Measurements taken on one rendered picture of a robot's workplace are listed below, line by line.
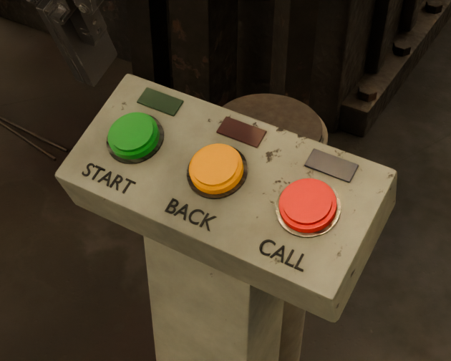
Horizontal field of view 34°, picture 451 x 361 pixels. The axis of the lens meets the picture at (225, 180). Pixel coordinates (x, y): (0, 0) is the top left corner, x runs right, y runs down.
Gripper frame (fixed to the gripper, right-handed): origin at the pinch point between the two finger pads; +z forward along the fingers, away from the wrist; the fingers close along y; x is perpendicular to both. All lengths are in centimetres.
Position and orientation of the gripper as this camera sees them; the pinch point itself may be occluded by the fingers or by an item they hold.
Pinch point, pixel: (79, 33)
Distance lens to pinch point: 47.9
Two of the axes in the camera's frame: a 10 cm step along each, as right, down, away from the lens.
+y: -8.6, -3.4, 3.8
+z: 1.7, 5.0, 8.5
